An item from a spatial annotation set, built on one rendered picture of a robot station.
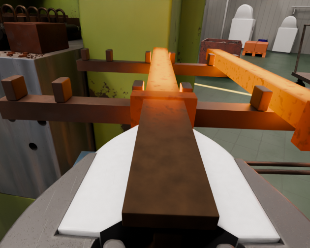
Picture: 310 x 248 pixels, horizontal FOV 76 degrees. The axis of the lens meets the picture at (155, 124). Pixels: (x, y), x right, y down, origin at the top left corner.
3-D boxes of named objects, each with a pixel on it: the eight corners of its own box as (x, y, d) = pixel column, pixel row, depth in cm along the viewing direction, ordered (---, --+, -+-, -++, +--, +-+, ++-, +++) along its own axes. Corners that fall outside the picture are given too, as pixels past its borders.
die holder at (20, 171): (68, 205, 63) (33, 59, 42) (-35, 186, 68) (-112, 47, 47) (123, 124, 112) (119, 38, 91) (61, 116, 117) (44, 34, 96)
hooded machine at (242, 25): (249, 48, 878) (260, 5, 801) (246, 50, 824) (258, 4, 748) (230, 46, 916) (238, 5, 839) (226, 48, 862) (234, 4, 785)
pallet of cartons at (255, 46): (264, 57, 666) (268, 44, 647) (238, 54, 705) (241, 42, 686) (268, 53, 754) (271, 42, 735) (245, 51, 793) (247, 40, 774)
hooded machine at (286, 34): (290, 52, 808) (302, 16, 748) (290, 54, 763) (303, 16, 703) (272, 50, 837) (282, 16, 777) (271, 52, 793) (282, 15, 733)
